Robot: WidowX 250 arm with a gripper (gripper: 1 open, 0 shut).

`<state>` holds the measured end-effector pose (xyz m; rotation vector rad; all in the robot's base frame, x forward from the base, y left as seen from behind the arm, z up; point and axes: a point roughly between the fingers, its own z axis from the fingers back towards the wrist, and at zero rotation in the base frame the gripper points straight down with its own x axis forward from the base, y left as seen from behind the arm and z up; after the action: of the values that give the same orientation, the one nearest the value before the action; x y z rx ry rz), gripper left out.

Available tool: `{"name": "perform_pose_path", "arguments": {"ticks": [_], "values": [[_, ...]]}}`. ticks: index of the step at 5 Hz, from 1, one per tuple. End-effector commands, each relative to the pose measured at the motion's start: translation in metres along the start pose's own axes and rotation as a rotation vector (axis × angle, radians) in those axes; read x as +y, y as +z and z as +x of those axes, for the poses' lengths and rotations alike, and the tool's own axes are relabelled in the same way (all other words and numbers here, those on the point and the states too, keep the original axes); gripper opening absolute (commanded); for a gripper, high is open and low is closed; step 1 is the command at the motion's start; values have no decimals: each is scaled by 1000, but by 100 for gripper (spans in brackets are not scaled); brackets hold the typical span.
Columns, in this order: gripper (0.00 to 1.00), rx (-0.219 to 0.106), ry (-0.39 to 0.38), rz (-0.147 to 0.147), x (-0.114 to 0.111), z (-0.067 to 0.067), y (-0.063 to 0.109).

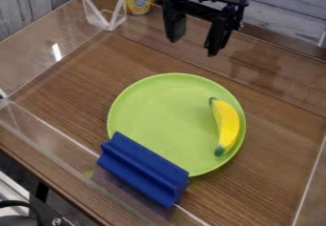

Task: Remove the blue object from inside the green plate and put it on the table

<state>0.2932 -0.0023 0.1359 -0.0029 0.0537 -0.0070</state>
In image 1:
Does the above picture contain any clear acrylic front wall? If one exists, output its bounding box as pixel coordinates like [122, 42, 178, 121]
[0, 90, 210, 226]

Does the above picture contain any blue plastic block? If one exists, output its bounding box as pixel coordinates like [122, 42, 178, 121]
[96, 132, 190, 209]

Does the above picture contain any black cable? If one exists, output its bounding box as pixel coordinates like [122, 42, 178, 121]
[0, 198, 45, 226]

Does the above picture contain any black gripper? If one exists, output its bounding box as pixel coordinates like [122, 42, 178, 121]
[163, 0, 249, 57]

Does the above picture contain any yellow toy banana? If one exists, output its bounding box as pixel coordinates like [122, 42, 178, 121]
[208, 97, 240, 156]

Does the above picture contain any green plate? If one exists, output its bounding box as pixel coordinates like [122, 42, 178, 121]
[107, 72, 246, 176]

